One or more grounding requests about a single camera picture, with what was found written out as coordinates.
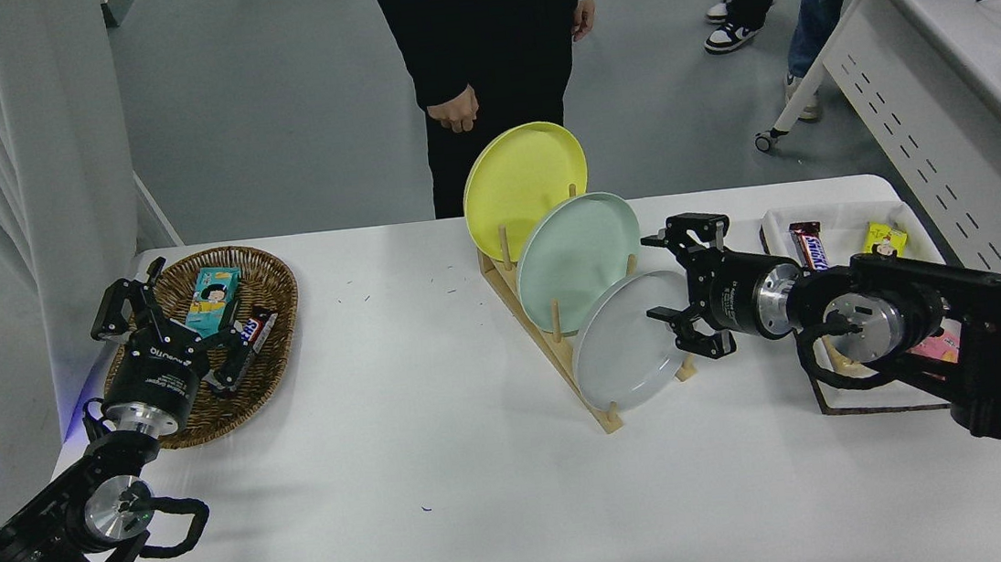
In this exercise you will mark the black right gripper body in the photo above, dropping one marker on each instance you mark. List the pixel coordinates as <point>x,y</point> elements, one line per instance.
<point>731,295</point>

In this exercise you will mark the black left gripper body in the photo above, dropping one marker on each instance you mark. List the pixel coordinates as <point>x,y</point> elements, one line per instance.
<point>156,374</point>

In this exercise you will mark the grey plate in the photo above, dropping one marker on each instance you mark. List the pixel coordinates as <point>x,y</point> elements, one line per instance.
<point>627,351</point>

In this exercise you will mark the wooden plate rack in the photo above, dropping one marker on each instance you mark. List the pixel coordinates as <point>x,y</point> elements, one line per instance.
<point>610,417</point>

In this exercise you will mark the pale green plate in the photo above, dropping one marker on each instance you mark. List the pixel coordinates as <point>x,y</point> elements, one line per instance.
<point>577,260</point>

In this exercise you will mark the yellow plate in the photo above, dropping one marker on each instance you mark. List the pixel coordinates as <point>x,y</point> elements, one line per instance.
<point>519,183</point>

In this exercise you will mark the person's left hand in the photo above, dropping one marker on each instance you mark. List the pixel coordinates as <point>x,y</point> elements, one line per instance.
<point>584,18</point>

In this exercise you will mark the person's right hand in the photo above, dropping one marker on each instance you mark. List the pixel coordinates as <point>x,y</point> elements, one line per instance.
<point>455,113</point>

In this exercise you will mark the dark snack bar white print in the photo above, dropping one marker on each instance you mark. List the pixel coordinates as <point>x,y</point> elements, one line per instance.
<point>259,327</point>

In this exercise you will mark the teal snack box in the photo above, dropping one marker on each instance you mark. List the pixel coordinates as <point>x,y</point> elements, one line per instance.
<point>213,299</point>

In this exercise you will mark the brown Snickers bar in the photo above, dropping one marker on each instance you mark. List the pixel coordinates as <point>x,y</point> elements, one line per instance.
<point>809,247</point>

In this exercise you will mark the brown wicker basket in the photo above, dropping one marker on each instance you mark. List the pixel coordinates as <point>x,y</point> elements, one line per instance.
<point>261,276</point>

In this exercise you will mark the clear pack of beige crackers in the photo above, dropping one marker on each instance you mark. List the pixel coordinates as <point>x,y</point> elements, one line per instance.
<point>839,360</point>

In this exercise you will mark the white rectangular tray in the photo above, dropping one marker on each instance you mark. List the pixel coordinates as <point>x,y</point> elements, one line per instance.
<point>844,225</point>

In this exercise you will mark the yellow snack packet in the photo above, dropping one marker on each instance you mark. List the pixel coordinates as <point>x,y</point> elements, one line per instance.
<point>884,238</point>

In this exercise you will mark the dark brown tray mat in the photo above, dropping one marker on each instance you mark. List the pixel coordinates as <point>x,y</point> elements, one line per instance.
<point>880,411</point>

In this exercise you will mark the pink snack packet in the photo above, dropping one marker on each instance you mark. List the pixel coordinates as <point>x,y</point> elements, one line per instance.
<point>938,344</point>

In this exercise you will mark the white side table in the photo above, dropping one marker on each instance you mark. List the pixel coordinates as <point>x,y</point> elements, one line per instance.
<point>973,43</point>

